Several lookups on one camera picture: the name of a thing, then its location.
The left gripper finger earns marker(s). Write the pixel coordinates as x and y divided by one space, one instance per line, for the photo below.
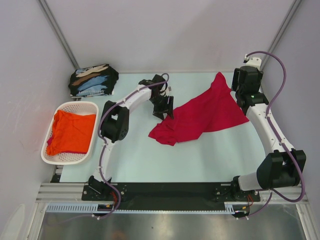
159 111
170 107

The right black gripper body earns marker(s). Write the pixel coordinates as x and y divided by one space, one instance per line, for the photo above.
259 80

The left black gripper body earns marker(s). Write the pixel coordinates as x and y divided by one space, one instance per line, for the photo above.
160 102

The red t shirt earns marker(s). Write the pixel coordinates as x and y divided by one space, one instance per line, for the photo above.
213 110

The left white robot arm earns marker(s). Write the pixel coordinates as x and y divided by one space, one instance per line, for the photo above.
114 123

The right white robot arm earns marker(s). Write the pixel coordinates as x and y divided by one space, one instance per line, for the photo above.
283 164

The folded black printed t shirt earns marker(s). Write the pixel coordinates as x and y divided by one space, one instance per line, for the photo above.
98 80

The white plastic basket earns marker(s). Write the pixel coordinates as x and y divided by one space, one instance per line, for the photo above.
80 108

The orange t shirt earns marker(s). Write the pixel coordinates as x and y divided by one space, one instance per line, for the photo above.
72 133

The pink garment in basket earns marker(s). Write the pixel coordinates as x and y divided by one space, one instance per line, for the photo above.
49 141

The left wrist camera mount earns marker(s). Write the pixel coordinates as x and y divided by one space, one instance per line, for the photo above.
165 90

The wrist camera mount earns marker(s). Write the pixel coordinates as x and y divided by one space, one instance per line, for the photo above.
253 61
165 90

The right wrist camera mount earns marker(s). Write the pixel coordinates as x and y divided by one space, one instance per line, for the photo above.
253 61

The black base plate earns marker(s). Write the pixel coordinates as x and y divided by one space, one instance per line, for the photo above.
168 196

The right aluminium corner post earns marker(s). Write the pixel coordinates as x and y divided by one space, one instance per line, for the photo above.
293 9

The aluminium corner post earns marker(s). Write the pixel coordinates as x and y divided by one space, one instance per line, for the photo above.
293 9
47 12

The left aluminium corner post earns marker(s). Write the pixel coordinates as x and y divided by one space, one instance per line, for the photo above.
47 12

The aluminium frame rail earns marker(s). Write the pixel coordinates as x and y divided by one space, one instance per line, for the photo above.
73 192

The white slotted cable duct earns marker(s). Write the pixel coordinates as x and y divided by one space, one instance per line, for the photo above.
97 208

